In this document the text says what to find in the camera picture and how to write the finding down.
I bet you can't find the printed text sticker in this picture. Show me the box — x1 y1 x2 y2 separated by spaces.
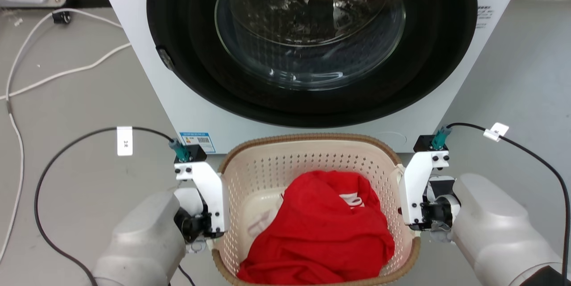
476 5 494 29

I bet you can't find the thin white floor cable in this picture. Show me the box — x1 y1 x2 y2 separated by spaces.
0 8 124 262

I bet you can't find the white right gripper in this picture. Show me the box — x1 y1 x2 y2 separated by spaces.
398 150 460 232

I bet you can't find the thick white floor cable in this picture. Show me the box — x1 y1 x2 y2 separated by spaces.
0 43 132 100

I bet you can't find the red garment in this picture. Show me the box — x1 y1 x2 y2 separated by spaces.
236 170 396 285

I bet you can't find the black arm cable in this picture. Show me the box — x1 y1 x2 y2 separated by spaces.
446 122 571 278
34 126 179 286

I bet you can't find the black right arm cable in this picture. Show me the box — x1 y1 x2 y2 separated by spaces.
446 122 571 278

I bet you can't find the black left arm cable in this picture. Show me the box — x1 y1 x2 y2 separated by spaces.
34 126 179 286

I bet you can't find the white tag on right cable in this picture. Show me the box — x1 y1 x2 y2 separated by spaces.
484 122 509 142

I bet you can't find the white tag on cable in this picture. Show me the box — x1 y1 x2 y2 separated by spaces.
117 126 133 156
484 122 509 142

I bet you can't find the black washer door latch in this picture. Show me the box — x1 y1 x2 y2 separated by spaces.
155 46 175 72

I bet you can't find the white tag on left cable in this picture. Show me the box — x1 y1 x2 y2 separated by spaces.
117 126 133 156

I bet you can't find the white front-load washing machine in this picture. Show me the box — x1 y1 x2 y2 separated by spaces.
91 0 531 153

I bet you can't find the blue energy label sticker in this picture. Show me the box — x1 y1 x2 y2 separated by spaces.
179 132 216 153

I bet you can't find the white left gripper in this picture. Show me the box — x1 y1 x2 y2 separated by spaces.
174 161 231 244

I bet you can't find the beige perforated laundry basket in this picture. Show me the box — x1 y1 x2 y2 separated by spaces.
212 133 421 286

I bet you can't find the black round glass washer door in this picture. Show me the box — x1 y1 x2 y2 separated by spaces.
146 0 478 128

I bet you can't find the white garment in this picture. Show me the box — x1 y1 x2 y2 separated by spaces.
247 206 284 238

